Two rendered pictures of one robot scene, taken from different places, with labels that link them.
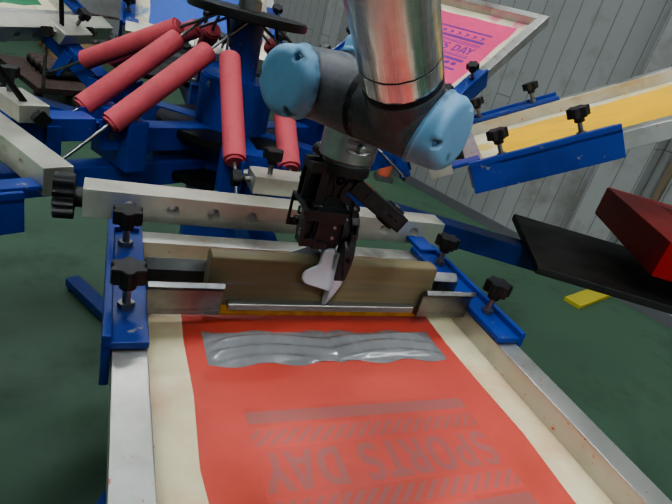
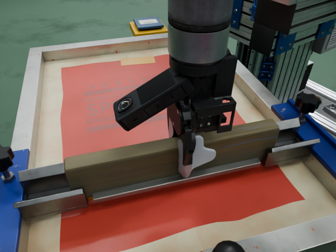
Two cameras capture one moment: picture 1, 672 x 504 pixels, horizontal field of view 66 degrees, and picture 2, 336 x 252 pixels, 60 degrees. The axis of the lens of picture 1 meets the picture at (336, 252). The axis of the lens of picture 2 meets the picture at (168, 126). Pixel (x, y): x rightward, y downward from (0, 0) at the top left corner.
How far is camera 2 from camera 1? 1.03 m
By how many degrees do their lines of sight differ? 115
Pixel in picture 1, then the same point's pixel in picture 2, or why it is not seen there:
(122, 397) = (264, 89)
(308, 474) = not seen: hidden behind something
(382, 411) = not seen: hidden behind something
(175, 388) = (249, 116)
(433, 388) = (102, 136)
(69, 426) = not seen: outside the picture
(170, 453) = (236, 94)
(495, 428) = (76, 118)
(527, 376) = (32, 128)
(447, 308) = (50, 182)
